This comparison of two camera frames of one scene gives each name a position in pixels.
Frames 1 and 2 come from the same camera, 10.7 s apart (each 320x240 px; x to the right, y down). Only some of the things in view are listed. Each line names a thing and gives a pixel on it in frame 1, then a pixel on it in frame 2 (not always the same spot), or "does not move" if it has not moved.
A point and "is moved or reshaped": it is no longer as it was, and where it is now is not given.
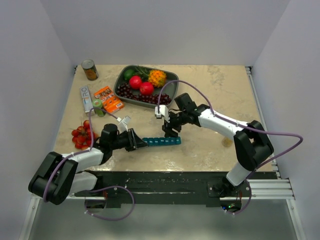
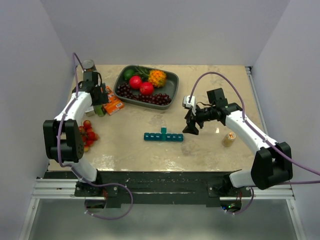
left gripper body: (125, 141) to (102, 95)
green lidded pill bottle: (97, 104) does not move
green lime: (128, 74) does not move
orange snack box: (111, 103) does not move
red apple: (135, 82) does not move
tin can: (90, 69) does not move
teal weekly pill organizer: (163, 141) is moved or reshaped
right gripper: (169, 132) to (190, 128)
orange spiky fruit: (157, 77) does not move
